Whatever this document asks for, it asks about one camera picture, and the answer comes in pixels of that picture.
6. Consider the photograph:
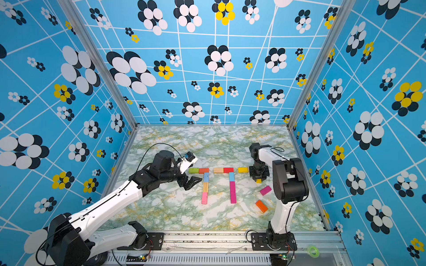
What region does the aluminium frame post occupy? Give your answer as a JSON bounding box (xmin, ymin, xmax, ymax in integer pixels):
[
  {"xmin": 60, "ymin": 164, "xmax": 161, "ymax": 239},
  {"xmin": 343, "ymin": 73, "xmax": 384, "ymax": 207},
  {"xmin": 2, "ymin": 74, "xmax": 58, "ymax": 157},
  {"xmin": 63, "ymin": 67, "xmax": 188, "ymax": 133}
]
[
  {"xmin": 287, "ymin": 0, "xmax": 356, "ymax": 130},
  {"xmin": 58, "ymin": 1, "xmax": 138, "ymax": 131}
]

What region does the aluminium frame post left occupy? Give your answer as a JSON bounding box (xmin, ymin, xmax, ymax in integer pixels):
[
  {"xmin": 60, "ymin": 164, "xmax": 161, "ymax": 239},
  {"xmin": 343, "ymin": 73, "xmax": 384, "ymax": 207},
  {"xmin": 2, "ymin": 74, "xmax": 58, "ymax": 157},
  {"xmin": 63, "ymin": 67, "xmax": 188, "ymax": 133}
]
[{"xmin": 58, "ymin": 1, "xmax": 138, "ymax": 131}]

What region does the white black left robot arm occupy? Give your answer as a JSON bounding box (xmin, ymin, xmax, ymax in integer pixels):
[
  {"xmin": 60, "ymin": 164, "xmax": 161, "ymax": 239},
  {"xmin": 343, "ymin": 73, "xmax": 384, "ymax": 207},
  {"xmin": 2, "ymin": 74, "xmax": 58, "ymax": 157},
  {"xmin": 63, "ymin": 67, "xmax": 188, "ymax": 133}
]
[{"xmin": 39, "ymin": 150, "xmax": 202, "ymax": 266}]

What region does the magenta block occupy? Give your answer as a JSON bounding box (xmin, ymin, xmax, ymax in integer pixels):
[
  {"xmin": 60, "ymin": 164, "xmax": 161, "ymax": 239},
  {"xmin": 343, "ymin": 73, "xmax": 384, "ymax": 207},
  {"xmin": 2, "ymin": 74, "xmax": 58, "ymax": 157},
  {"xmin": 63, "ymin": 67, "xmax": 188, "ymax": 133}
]
[
  {"xmin": 230, "ymin": 181, "xmax": 236, "ymax": 194},
  {"xmin": 260, "ymin": 186, "xmax": 272, "ymax": 196},
  {"xmin": 230, "ymin": 191, "xmax": 237, "ymax": 204}
]

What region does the red block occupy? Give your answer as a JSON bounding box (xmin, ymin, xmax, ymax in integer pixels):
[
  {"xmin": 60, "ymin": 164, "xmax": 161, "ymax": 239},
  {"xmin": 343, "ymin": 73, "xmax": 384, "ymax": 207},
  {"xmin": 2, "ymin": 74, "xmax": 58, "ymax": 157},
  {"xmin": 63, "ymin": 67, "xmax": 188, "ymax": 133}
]
[{"xmin": 223, "ymin": 167, "xmax": 234, "ymax": 174}]

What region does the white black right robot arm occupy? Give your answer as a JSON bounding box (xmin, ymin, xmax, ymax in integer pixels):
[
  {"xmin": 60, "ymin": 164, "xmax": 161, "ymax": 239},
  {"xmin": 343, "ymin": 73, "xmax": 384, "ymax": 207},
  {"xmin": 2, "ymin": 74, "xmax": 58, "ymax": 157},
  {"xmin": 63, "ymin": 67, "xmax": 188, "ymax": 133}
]
[{"xmin": 249, "ymin": 143, "xmax": 309, "ymax": 251}]

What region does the orange-red block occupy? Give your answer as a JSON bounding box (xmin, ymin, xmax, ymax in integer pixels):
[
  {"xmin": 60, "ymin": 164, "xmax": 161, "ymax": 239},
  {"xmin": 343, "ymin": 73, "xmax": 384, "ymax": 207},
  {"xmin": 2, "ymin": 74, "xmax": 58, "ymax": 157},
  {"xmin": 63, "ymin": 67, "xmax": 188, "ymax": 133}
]
[{"xmin": 199, "ymin": 168, "xmax": 210, "ymax": 174}]

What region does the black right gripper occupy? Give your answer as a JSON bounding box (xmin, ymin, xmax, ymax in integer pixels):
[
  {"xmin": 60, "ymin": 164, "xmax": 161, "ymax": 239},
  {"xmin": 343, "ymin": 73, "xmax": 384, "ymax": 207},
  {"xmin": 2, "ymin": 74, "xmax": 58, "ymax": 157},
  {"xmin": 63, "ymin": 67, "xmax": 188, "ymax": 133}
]
[{"xmin": 249, "ymin": 163, "xmax": 269, "ymax": 180}]

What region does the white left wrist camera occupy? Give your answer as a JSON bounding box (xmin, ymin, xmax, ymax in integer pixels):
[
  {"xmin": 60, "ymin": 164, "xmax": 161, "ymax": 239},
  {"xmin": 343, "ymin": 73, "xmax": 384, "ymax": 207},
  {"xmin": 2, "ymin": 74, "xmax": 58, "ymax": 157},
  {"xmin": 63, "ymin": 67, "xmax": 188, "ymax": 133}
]
[{"xmin": 178, "ymin": 151, "xmax": 198, "ymax": 174}]

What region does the aluminium frame post right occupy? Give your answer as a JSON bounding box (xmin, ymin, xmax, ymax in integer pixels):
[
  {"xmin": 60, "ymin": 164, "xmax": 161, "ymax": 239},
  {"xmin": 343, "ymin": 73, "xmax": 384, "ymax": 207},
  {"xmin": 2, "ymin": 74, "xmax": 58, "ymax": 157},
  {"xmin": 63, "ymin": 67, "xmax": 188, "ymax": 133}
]
[{"xmin": 287, "ymin": 0, "xmax": 356, "ymax": 130}]

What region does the orange block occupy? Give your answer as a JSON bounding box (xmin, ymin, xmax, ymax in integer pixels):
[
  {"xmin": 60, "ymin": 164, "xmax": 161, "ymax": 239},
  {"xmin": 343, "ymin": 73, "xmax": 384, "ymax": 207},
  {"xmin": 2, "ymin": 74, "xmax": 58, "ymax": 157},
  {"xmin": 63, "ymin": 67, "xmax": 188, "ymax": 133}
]
[{"xmin": 256, "ymin": 200, "xmax": 268, "ymax": 213}]

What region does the natural wood block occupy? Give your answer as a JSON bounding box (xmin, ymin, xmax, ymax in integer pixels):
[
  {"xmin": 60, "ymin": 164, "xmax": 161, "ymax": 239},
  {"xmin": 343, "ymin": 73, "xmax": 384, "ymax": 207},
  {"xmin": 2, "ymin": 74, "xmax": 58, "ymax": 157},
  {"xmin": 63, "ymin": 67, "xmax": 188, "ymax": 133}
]
[
  {"xmin": 203, "ymin": 182, "xmax": 209, "ymax": 193},
  {"xmin": 213, "ymin": 168, "xmax": 224, "ymax": 174}
]

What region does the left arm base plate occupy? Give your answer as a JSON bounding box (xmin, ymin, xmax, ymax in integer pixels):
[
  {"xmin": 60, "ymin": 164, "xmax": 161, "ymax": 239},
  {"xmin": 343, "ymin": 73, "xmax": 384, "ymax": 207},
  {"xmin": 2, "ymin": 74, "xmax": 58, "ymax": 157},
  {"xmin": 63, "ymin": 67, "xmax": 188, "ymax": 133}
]
[{"xmin": 117, "ymin": 232, "xmax": 165, "ymax": 251}]

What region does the green tape roll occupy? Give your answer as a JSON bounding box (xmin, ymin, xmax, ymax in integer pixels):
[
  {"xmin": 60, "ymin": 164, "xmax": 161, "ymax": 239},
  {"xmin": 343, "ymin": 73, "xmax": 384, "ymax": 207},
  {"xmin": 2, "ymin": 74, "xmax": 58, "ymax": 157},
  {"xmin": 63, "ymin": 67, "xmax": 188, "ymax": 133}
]
[{"xmin": 306, "ymin": 246, "xmax": 320, "ymax": 258}]

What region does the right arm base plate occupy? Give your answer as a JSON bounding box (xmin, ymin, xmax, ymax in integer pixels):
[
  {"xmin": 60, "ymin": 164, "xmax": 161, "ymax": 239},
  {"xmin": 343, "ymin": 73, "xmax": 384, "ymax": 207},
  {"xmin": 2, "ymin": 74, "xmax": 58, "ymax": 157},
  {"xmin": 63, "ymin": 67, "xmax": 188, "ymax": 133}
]
[{"xmin": 248, "ymin": 232, "xmax": 297, "ymax": 252}]

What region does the pink block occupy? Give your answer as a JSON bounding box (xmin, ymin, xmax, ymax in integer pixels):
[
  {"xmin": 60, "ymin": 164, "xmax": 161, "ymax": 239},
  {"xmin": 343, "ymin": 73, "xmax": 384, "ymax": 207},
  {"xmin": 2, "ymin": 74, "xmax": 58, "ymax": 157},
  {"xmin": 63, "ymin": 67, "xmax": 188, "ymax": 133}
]
[{"xmin": 201, "ymin": 192, "xmax": 208, "ymax": 205}]

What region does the green block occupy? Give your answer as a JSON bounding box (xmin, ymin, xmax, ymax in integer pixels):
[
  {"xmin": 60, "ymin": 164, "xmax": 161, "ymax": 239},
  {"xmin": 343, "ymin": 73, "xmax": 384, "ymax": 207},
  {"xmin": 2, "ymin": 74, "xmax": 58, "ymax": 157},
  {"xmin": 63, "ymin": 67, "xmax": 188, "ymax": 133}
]
[{"xmin": 189, "ymin": 168, "xmax": 200, "ymax": 174}]

